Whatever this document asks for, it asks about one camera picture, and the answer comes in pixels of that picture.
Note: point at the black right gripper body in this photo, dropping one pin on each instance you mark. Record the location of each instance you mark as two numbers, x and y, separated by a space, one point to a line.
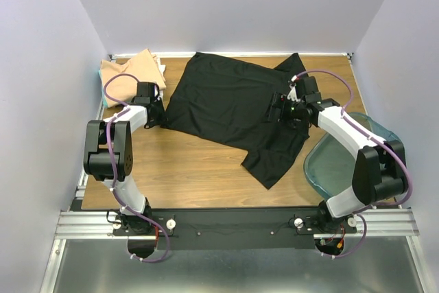
290 111

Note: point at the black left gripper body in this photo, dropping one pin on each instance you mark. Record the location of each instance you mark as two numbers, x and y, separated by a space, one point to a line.
160 113

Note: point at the black t shirt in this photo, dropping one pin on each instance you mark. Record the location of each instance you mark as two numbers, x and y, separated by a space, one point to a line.
226 100

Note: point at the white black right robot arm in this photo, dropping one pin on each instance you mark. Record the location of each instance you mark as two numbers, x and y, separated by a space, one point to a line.
380 170

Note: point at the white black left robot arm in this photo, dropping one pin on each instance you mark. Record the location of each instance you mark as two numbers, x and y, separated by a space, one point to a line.
108 154

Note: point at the folded white printed t shirt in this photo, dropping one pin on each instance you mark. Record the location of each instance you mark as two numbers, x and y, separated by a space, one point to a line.
160 80

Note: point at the folded tan t shirt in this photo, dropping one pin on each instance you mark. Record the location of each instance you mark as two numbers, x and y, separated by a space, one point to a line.
124 88

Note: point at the folded teal t shirt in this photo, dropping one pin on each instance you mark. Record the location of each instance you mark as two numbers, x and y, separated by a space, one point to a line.
104 99

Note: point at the teal plastic bin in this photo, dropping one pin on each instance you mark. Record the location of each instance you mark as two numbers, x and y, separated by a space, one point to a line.
329 167

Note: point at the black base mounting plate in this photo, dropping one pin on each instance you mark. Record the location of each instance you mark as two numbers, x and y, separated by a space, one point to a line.
233 229

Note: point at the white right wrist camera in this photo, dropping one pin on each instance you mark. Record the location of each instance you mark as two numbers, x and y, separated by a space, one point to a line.
292 95

